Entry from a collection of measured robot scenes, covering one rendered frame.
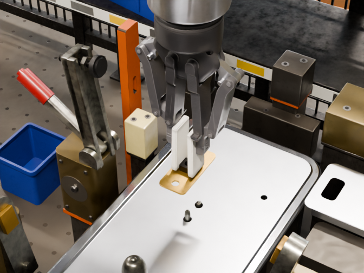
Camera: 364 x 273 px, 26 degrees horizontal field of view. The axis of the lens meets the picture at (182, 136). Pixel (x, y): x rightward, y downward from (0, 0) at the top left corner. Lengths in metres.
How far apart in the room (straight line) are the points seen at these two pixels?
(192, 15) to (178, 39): 0.04
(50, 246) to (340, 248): 0.58
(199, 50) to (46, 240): 0.71
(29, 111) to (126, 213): 0.69
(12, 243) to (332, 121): 0.48
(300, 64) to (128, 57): 0.28
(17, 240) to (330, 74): 0.56
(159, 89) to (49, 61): 0.94
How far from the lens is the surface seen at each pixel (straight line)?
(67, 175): 1.11
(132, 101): 1.13
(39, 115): 1.71
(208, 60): 0.85
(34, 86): 1.08
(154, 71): 0.92
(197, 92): 0.88
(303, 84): 1.20
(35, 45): 1.91
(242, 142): 1.18
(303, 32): 1.36
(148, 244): 1.04
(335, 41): 1.35
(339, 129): 1.16
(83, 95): 1.00
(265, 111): 1.23
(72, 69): 0.99
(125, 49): 1.07
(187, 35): 0.82
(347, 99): 1.18
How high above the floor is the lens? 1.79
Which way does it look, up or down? 42 degrees down
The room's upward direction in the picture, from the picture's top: straight up
